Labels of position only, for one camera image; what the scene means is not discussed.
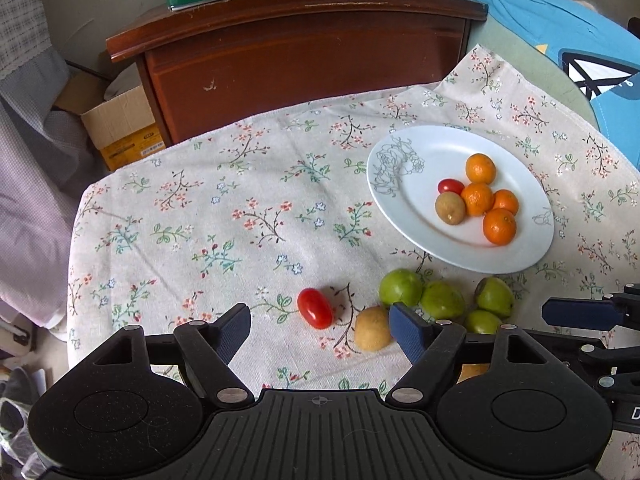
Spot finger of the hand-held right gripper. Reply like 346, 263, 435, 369
562, 344, 640, 391
541, 284, 640, 332

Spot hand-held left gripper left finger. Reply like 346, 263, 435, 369
92, 302, 253, 408

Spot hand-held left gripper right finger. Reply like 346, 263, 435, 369
386, 301, 548, 408

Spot brown kiwi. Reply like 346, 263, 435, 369
354, 306, 393, 352
457, 362, 491, 383
434, 191, 467, 226

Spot green jujube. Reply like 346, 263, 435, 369
464, 309, 503, 335
420, 281, 467, 321
378, 269, 423, 308
474, 276, 516, 318

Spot white oval plate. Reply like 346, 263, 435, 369
366, 125, 555, 274

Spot small orange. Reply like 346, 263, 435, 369
465, 153, 497, 184
461, 182, 495, 217
482, 208, 517, 246
492, 189, 521, 216

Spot floral tablecloth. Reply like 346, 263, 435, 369
67, 44, 640, 480

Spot grey slippers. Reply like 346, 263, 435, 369
0, 366, 48, 407

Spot open cardboard box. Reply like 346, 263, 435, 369
52, 67, 168, 173

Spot lilac cloth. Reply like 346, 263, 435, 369
0, 90, 76, 331

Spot clear plastic bag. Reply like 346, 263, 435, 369
0, 395, 36, 468

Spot green bed sheet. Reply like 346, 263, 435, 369
435, 10, 601, 128

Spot dark wooden cabinet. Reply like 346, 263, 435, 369
106, 0, 488, 148

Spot blue plush pillow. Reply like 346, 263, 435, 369
400, 0, 640, 171

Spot checked cloth cover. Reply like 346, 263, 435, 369
0, 0, 53, 78

